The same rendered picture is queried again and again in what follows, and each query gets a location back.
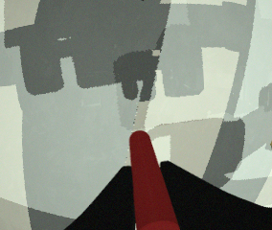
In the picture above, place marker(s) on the dark red peg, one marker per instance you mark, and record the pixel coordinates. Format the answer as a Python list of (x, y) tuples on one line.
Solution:
[(152, 202)]

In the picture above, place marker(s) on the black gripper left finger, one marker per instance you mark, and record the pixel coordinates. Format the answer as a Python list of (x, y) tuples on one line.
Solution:
[(114, 207)]

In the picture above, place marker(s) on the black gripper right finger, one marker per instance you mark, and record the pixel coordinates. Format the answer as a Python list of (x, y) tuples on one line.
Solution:
[(199, 205)]

